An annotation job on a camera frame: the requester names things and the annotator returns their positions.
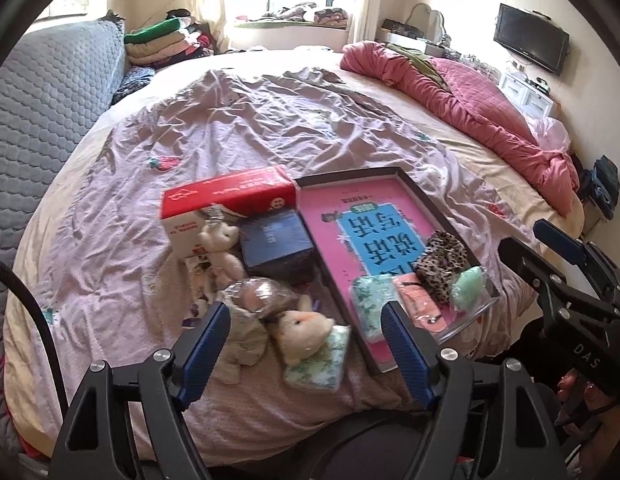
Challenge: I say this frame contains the beige plush bunny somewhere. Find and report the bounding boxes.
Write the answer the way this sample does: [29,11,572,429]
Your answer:
[265,295,335,365]

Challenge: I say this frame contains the floral fabric plush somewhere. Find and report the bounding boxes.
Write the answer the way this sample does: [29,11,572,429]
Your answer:
[213,278,301,386]

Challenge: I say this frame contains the stack of folded clothes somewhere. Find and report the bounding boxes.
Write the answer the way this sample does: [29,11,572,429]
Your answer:
[124,9,218,68]

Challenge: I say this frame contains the white drawer cabinet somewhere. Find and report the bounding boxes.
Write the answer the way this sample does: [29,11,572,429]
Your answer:
[500,74,559,119]

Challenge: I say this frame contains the black wall television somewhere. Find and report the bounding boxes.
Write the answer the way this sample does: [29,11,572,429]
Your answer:
[493,3,570,76]

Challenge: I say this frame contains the clothes pile on windowsill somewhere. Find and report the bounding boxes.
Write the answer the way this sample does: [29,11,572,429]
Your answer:
[259,2,349,27]

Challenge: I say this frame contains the cartoon printed snack bag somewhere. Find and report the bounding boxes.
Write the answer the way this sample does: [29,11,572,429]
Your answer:
[182,256,215,330]

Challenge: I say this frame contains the red and white tissue box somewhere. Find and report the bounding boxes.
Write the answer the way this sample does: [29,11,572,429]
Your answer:
[160,166,297,259]

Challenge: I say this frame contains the green Gardenia tissue pack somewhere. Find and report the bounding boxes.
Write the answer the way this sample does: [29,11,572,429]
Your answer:
[283,325,351,391]

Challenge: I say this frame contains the leopard print scrunchie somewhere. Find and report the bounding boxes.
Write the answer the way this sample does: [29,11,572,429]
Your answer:
[411,230,469,304]

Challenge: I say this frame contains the pink item in clear bag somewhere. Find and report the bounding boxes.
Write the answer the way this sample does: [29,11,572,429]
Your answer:
[392,273,465,338]

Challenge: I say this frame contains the black tray with pink book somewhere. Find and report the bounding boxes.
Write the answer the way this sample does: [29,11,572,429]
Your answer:
[293,167,501,375]

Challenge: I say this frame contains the white standing fan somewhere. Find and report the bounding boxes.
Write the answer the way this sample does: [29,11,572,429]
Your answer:
[405,2,449,44]

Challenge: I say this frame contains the pink rumpled quilt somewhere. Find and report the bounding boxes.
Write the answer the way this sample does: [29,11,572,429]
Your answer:
[340,41,579,217]

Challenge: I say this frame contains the mauve patterned bed sheet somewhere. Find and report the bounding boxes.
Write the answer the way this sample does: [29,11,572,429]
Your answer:
[2,66,539,466]

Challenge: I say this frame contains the cream teddy bear with crown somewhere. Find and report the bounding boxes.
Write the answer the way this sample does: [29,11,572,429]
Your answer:
[198,204,247,289]

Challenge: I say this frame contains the mint green plush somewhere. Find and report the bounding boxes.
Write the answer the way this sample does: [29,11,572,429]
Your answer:
[450,266,486,312]

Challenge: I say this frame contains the grey quilted headboard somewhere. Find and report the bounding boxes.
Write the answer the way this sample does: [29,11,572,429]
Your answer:
[0,13,126,458]

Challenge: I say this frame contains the dark blue small box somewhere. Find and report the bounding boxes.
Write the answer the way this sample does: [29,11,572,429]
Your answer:
[239,209,315,285]

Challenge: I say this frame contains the dark blue clothes heap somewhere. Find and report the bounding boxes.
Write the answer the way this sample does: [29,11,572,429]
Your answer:
[590,155,620,220]

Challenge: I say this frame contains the black cable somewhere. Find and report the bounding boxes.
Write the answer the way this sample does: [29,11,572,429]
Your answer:
[0,251,70,403]

